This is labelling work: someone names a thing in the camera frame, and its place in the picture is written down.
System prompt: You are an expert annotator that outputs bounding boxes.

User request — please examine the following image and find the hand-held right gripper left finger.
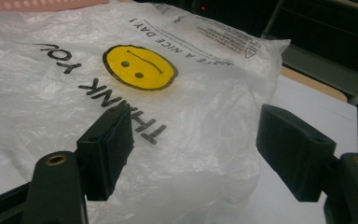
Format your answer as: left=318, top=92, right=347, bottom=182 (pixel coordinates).
left=76, top=101, right=135, bottom=202

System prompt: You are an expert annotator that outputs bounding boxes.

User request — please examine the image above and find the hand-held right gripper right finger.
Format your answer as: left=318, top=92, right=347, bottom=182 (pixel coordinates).
left=255, top=104, right=337, bottom=203

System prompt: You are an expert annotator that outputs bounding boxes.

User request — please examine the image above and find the clear plastic smiley bag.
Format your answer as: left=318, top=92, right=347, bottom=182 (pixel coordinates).
left=0, top=1, right=292, bottom=224

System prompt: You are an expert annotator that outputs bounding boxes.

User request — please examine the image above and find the wooden table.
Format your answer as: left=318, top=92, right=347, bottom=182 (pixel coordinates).
left=279, top=65, right=349, bottom=103

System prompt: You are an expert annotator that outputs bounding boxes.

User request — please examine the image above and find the pink plastic basket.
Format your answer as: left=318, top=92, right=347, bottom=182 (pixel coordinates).
left=0, top=0, right=110, bottom=13

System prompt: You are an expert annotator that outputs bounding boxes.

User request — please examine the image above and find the metal floor rail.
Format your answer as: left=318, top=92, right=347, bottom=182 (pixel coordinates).
left=280, top=42, right=358, bottom=98

